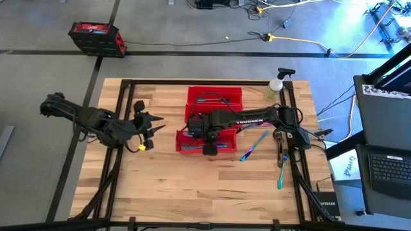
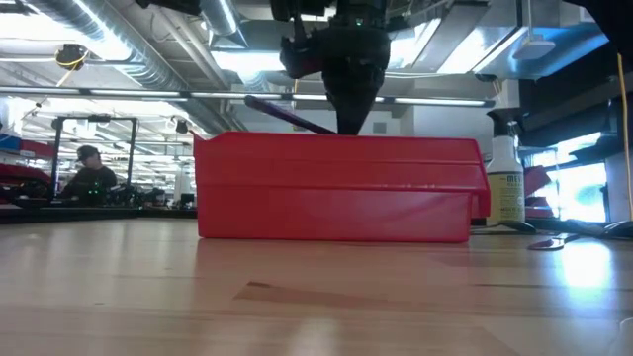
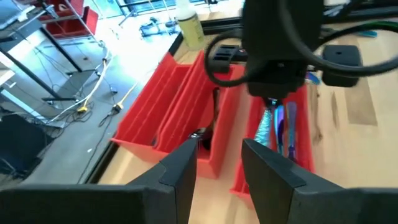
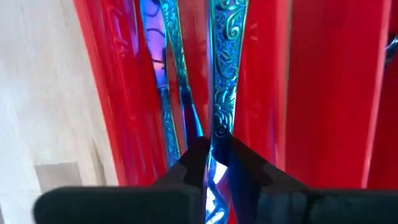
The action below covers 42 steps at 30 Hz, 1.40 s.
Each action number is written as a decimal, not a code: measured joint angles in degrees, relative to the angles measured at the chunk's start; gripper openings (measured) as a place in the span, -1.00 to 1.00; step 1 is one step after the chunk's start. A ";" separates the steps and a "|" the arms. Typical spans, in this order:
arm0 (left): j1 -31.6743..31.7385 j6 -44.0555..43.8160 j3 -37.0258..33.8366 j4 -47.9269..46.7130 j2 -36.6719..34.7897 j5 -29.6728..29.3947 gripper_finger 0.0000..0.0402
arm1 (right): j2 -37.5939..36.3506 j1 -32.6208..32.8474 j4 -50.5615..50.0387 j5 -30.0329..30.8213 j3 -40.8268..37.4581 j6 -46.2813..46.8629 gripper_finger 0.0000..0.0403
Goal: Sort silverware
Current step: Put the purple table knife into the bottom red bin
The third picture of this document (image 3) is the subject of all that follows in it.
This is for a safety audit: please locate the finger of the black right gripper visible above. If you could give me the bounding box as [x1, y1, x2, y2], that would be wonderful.
[248, 80, 277, 100]
[276, 80, 305, 100]

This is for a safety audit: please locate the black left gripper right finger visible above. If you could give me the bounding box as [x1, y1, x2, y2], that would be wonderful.
[242, 139, 398, 224]

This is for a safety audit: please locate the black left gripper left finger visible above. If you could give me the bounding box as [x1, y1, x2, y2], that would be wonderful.
[0, 138, 198, 224]

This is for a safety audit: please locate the iridescent metal fork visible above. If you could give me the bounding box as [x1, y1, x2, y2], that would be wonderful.
[356, 29, 379, 39]

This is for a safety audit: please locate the spray bottle with yellow label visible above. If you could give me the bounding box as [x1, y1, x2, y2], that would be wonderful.
[175, 0, 206, 51]

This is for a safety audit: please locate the red plastic organizer tray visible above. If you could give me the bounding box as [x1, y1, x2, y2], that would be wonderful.
[77, 6, 398, 185]

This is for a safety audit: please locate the black bulky floor object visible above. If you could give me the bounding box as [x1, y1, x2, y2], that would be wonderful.
[0, 114, 48, 175]

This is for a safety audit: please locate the black tripod stand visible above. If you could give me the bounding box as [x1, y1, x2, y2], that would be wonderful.
[138, 17, 183, 39]

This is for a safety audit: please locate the white floor cable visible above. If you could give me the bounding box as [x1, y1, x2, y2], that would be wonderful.
[46, 49, 113, 124]

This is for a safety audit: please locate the yellow extension cable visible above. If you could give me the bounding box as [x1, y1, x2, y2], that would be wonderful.
[112, 81, 140, 113]

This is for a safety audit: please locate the black desk leg frame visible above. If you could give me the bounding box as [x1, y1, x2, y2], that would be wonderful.
[0, 26, 83, 103]

